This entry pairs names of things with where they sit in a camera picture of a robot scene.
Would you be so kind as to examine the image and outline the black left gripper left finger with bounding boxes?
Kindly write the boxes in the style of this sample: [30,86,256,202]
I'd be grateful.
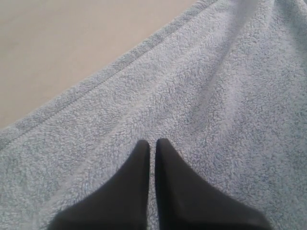
[48,140,150,230]

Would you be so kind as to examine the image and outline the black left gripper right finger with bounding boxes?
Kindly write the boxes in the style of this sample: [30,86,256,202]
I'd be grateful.
[155,138,271,230]

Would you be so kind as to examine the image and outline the light blue fluffy towel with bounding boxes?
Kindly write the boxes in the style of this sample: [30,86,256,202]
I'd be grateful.
[0,0,307,230]

